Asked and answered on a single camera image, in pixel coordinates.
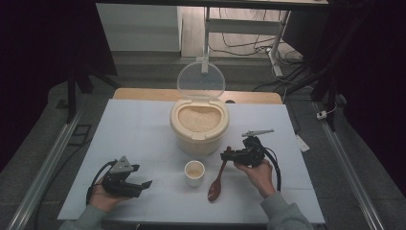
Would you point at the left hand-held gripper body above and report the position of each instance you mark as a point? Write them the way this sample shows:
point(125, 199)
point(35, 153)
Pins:
point(119, 182)

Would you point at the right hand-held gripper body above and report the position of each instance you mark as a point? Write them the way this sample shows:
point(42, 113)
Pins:
point(252, 153)

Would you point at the person's left hand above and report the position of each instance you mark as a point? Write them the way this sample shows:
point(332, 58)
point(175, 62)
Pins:
point(103, 199)

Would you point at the person's right hand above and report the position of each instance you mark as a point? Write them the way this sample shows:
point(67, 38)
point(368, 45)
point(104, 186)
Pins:
point(260, 177)

